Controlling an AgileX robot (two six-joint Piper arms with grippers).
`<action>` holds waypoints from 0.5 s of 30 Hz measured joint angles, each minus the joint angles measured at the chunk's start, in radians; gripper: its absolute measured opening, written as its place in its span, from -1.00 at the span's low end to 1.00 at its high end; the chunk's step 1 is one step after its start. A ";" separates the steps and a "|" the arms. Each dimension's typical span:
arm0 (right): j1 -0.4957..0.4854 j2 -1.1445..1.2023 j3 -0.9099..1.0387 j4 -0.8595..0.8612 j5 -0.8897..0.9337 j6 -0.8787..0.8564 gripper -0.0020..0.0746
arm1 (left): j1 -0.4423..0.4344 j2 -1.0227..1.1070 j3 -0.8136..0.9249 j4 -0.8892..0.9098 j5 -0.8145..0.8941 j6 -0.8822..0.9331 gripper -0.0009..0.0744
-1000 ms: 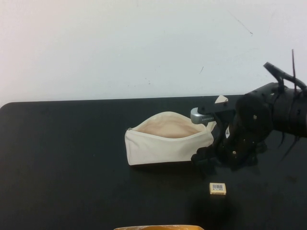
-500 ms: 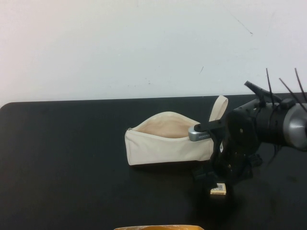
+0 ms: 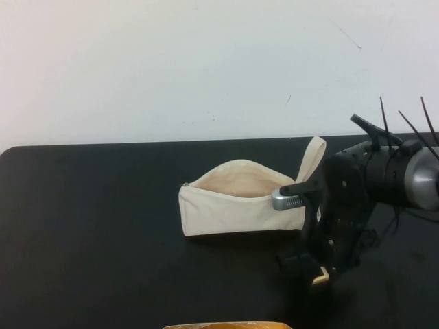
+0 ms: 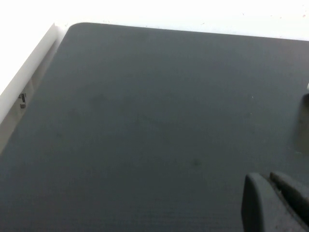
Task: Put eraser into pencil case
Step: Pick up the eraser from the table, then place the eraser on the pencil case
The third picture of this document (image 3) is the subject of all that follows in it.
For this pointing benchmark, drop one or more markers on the cream canvas pencil case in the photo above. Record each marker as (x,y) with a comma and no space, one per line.
(226,216)

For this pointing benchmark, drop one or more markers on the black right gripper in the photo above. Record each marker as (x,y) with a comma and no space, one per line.
(343,205)

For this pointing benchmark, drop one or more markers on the small cream eraser with barcode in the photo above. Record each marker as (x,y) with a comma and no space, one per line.
(320,277)

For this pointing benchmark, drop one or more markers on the black zip tie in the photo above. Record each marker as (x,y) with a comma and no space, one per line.
(413,127)
(385,127)
(430,118)

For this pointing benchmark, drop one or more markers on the black and silver right robot arm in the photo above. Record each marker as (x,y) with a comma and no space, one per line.
(404,178)

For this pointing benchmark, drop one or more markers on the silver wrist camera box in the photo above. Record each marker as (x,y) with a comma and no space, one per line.
(287,200)

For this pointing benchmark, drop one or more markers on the yellow cardboard object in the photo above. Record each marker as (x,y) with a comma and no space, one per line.
(223,321)

